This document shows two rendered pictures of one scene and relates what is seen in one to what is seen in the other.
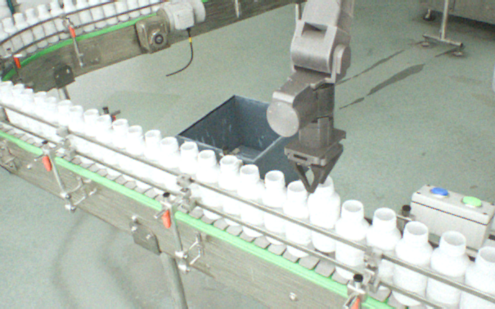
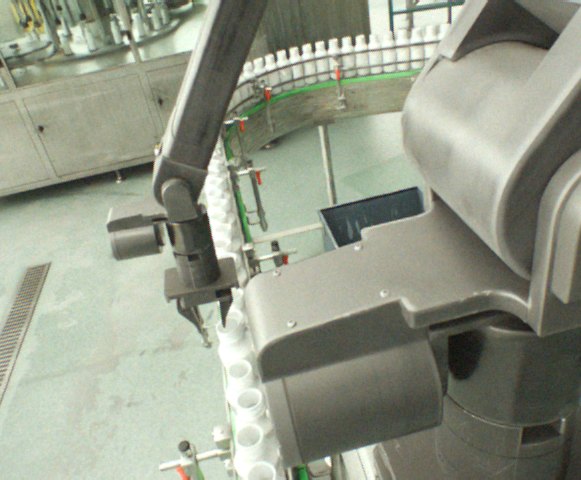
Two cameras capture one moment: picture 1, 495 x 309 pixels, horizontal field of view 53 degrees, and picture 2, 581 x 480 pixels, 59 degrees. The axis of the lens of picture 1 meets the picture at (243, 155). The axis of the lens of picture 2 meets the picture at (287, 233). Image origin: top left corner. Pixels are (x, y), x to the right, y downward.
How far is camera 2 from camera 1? 74 cm
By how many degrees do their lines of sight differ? 37
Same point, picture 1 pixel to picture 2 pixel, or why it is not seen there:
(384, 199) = not seen: outside the picture
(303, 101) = (131, 229)
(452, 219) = (355, 457)
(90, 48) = (356, 93)
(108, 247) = not seen: hidden behind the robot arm
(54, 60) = (317, 98)
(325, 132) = (186, 271)
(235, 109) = (415, 202)
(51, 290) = not seen: hidden behind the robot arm
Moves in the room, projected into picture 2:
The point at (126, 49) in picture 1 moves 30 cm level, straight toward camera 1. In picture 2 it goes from (395, 101) to (374, 128)
